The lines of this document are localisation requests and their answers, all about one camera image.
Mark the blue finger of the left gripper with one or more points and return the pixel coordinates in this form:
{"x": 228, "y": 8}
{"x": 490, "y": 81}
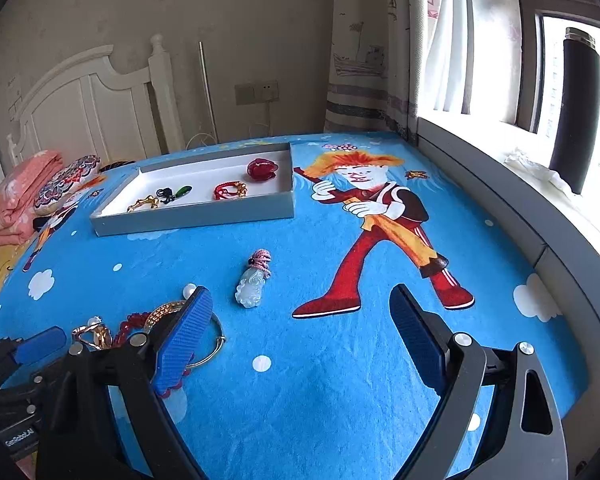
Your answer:
{"x": 40, "y": 346}

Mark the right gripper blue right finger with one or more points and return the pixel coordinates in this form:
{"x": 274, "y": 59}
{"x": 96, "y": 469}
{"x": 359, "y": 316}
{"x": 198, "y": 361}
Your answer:
{"x": 425, "y": 336}

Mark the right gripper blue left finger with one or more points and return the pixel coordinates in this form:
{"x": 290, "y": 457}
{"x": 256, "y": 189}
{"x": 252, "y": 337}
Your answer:
{"x": 170, "y": 350}

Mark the black green glass brooch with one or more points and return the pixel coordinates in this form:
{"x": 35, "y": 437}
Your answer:
{"x": 167, "y": 195}

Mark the red cord bracelet gold beads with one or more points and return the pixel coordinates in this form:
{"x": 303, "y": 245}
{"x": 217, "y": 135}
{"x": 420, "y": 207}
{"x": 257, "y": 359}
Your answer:
{"x": 230, "y": 190}

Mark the red fabric rose flower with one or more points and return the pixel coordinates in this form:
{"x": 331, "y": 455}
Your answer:
{"x": 261, "y": 170}

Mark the gold bangle watch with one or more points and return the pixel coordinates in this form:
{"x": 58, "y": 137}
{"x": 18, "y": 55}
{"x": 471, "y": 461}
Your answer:
{"x": 192, "y": 329}

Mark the large white pearl earring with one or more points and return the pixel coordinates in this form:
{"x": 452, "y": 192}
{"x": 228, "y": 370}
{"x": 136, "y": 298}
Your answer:
{"x": 188, "y": 290}

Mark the white jade pendant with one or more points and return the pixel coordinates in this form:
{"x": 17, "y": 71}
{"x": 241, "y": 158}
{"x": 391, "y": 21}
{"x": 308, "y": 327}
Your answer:
{"x": 248, "y": 291}

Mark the blue cartoon bed sheet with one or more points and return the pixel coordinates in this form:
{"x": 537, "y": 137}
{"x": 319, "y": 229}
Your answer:
{"x": 300, "y": 398}

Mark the folded pink blanket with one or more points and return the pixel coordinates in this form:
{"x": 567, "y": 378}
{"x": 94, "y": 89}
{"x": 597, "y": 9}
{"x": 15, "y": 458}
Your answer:
{"x": 17, "y": 194}

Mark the round patterned cushion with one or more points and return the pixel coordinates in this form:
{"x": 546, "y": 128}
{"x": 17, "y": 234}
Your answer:
{"x": 65, "y": 182}

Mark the grey shallow cardboard box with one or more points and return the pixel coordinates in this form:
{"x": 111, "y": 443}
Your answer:
{"x": 133, "y": 206}

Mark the white wooden headboard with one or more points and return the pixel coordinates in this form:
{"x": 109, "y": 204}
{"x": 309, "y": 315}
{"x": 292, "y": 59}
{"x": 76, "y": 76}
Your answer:
{"x": 84, "y": 106}

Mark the printed ship curtain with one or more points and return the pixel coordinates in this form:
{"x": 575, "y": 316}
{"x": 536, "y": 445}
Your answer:
{"x": 375, "y": 65}

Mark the wall power socket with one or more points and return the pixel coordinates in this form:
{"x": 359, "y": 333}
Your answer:
{"x": 259, "y": 92}

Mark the metal rod against wall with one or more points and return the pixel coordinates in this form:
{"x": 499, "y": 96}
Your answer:
{"x": 207, "y": 91}

